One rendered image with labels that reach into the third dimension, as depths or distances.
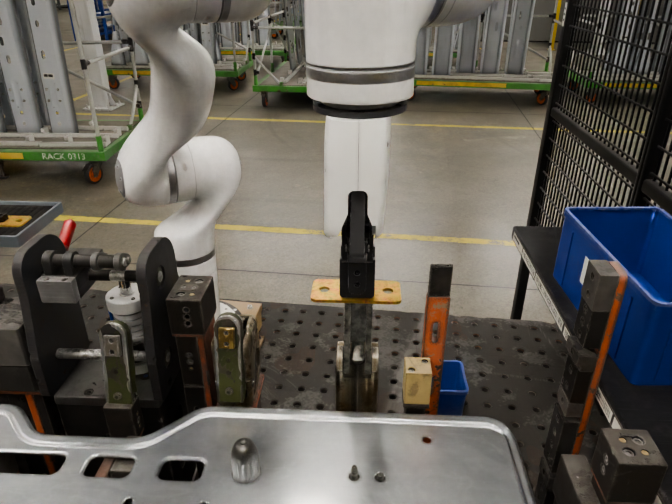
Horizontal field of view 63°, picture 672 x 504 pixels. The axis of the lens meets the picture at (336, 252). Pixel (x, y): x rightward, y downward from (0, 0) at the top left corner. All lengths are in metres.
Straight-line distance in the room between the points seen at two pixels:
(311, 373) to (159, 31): 0.79
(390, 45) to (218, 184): 0.72
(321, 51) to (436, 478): 0.49
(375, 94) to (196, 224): 0.75
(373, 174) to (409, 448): 0.40
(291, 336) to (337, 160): 1.01
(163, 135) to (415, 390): 0.58
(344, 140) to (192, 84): 0.52
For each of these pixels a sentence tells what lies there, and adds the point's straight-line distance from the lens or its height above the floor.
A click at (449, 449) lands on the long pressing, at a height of 1.00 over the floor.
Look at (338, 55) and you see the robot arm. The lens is 0.41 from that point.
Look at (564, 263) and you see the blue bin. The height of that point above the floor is 1.07.
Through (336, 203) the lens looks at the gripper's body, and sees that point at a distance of 0.43.
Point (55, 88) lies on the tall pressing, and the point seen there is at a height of 0.66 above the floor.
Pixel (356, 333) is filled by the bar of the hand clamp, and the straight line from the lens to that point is 0.73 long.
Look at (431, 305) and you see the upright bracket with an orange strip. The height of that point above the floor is 1.14.
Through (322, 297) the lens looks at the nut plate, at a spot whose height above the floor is 1.25.
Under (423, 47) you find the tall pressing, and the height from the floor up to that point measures 0.62.
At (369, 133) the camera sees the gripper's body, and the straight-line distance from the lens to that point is 0.42.
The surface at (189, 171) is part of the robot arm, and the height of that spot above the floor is 1.19.
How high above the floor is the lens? 1.53
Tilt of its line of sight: 27 degrees down
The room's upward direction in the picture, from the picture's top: straight up
